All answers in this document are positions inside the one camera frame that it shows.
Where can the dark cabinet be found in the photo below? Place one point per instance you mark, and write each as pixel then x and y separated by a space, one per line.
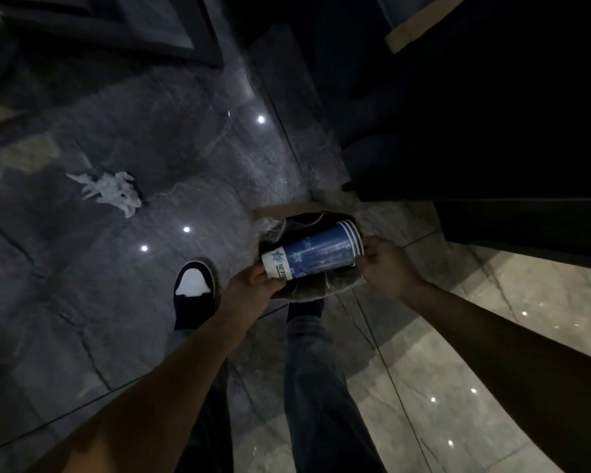
pixel 477 98

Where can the brown cardboard piece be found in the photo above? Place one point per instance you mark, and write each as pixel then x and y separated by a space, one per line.
pixel 423 22

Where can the dark framed door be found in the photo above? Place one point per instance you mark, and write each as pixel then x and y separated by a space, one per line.
pixel 108 24

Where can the blue and white paper cup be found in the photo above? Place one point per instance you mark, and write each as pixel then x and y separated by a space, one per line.
pixel 313 251

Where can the person's right forearm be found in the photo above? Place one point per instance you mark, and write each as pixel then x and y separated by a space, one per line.
pixel 512 359

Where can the crumpled white plastic gloves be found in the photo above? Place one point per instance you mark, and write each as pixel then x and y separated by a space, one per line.
pixel 109 190

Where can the person's left thumb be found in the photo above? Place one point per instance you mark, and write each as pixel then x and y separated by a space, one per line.
pixel 272 286

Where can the dark blue slip-on shoe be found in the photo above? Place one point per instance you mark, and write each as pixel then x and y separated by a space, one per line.
pixel 193 293

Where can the person's right hand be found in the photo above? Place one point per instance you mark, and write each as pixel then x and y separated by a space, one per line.
pixel 386 270

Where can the person's blue jeans leg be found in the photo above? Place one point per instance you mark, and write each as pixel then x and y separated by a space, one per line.
pixel 320 394

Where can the person's right fingers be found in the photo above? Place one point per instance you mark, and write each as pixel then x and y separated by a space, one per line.
pixel 366 251

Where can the person's left forearm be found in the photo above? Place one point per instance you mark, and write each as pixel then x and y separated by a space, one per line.
pixel 143 403

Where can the flat brown cardboard sheet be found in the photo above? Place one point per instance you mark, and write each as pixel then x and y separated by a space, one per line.
pixel 285 210

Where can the dark plastic bag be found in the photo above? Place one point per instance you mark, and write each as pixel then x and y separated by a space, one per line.
pixel 320 285

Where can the person's left hand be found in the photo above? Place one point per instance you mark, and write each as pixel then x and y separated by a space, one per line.
pixel 248 294

